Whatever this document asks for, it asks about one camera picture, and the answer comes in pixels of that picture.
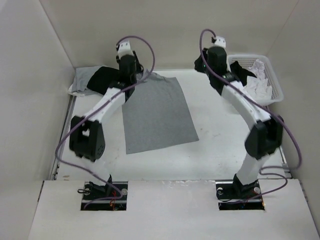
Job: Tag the metal table rail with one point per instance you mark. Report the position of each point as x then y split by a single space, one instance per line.
277 159
65 128

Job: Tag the black tank top in basket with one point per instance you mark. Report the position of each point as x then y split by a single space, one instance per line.
241 72

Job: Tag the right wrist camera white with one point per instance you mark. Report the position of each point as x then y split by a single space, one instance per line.
218 41

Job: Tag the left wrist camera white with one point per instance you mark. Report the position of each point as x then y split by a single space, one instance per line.
124 48

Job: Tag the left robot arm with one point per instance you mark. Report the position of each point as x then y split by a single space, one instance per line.
87 138

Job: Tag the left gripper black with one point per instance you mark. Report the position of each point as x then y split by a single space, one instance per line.
139 71

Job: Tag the folded white tank top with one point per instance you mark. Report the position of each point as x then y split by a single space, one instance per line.
75 93

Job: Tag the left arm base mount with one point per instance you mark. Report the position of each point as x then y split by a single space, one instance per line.
103 197

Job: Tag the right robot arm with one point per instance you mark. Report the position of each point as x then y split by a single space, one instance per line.
265 132

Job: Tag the right metal table rail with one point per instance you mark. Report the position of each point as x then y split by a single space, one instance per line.
277 159

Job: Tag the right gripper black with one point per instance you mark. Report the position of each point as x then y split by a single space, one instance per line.
198 62

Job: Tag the grey tank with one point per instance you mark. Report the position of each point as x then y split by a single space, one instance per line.
82 77
157 116

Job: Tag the folded grey tank top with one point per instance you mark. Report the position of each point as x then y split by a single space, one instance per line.
82 77

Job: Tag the folded black tank top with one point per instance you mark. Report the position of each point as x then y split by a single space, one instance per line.
102 78

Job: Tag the white plastic basket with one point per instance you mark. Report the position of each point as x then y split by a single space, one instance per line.
247 60

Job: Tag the left metal table rail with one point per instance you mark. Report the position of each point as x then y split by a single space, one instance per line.
65 128

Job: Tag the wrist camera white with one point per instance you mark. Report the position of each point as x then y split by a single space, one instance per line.
218 41
124 48

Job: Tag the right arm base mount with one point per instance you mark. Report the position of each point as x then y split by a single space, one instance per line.
230 200

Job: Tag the white tank top in basket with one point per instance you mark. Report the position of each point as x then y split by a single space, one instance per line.
257 87

